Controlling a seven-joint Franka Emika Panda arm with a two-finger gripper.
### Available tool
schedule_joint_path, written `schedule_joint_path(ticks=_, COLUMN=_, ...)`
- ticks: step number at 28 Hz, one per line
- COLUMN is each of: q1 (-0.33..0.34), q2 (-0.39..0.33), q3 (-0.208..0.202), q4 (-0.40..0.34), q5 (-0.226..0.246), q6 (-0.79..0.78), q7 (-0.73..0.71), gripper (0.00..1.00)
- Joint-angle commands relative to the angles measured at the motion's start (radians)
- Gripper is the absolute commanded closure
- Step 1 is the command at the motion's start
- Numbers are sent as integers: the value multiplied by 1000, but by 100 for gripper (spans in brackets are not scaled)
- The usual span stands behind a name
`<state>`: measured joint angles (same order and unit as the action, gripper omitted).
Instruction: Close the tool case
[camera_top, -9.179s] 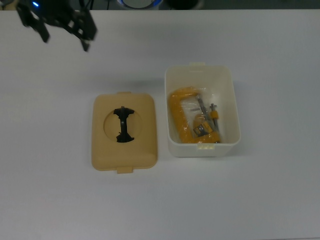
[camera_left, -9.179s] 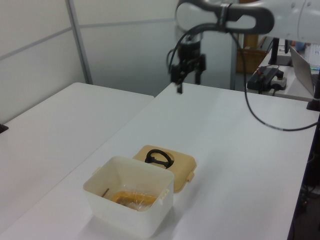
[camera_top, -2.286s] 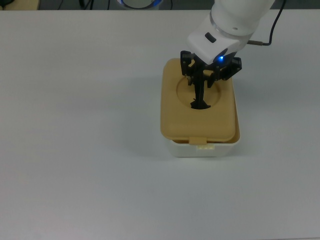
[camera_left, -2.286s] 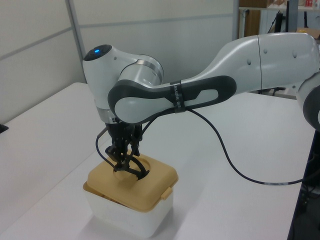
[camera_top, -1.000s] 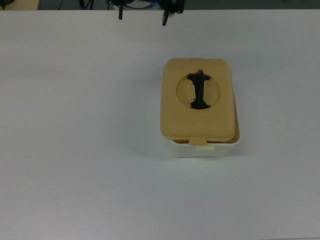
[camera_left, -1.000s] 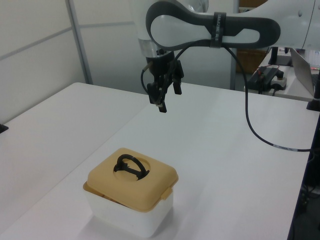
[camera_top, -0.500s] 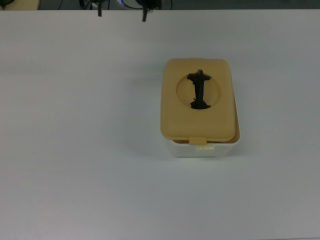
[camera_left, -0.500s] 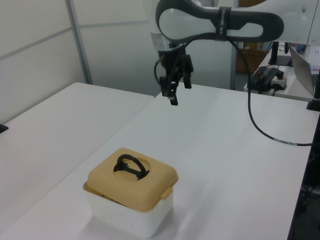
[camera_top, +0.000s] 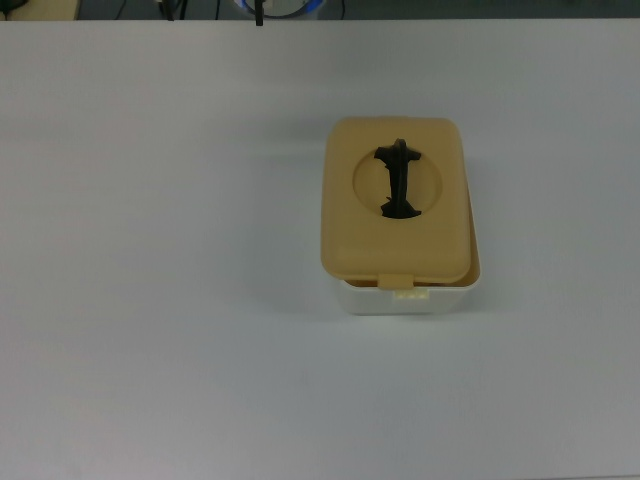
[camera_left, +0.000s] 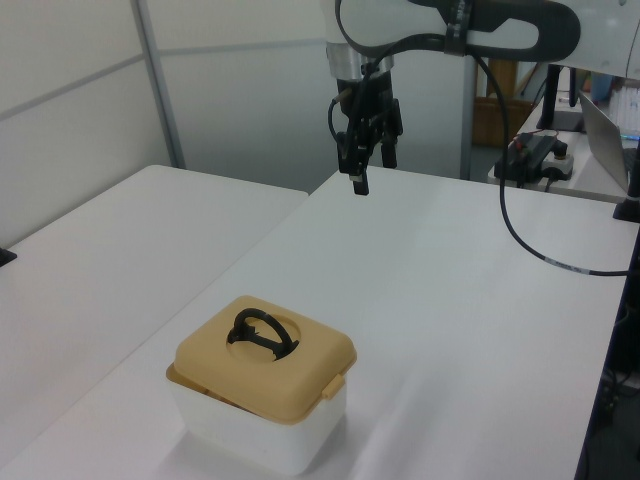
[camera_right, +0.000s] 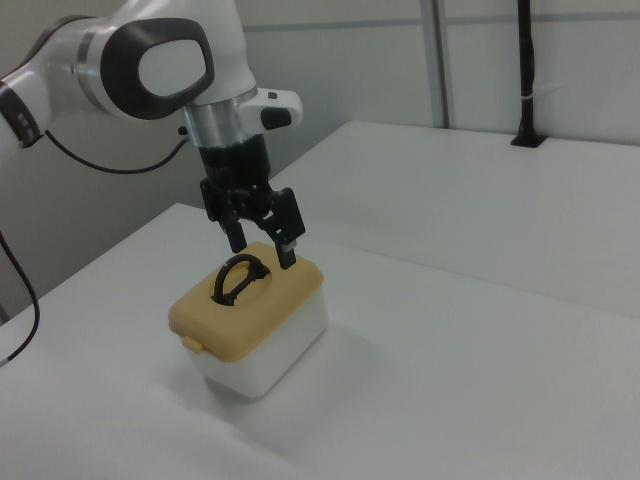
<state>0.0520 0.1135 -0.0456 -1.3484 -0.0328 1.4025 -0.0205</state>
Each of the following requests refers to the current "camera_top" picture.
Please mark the white plastic tool case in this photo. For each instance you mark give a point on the white plastic tool case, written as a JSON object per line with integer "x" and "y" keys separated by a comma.
{"x": 375, "y": 305}

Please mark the tan wooden desk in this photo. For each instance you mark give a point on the tan wooden desk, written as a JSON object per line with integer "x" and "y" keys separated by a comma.
{"x": 40, "y": 10}

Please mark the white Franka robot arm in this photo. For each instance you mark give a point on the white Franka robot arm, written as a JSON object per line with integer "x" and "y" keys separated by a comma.
{"x": 282, "y": 6}

